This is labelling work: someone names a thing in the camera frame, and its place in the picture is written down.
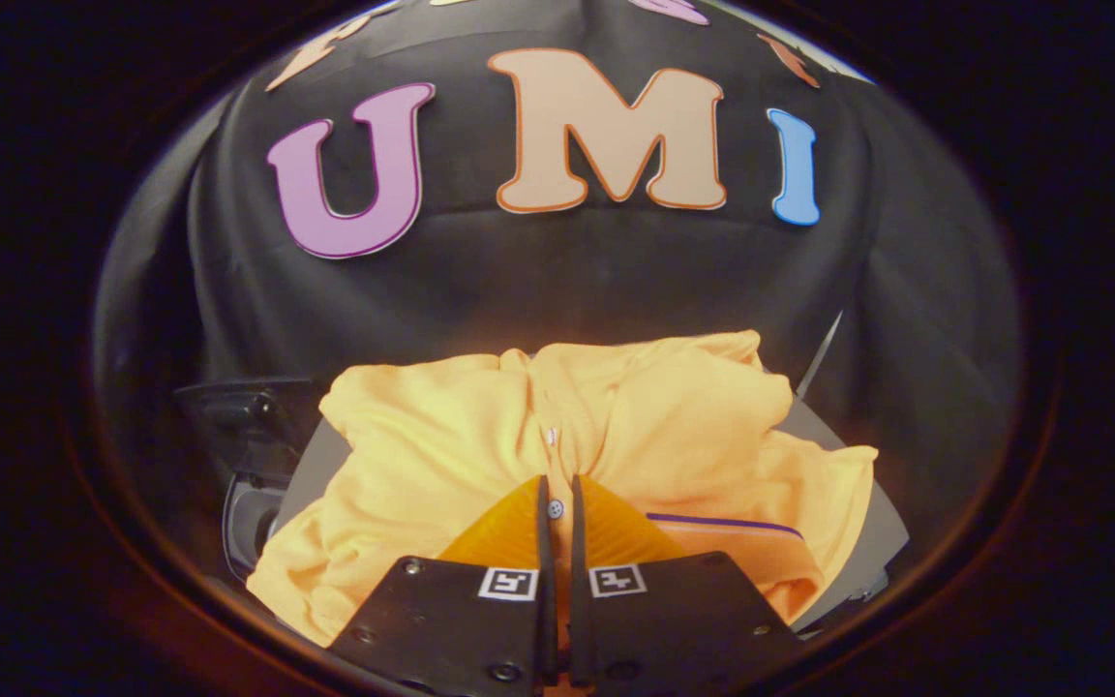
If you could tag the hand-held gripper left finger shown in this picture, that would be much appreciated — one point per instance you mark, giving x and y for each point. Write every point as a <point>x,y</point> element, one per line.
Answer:
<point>547,620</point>

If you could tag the dark transparent washing machine lid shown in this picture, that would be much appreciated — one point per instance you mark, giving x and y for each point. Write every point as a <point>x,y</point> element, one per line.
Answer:
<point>248,416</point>

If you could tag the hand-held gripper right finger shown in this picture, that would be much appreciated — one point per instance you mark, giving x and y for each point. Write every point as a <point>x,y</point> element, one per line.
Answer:
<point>579,620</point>

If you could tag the black backdrop cloth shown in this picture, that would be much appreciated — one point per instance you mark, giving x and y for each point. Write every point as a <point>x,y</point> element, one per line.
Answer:
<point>538,281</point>

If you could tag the white cabinet with dark top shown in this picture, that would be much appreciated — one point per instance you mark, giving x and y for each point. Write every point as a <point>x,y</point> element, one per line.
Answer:
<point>882,542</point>

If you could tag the yellow polo shirt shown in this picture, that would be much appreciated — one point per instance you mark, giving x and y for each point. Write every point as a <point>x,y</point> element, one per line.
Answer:
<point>422,455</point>

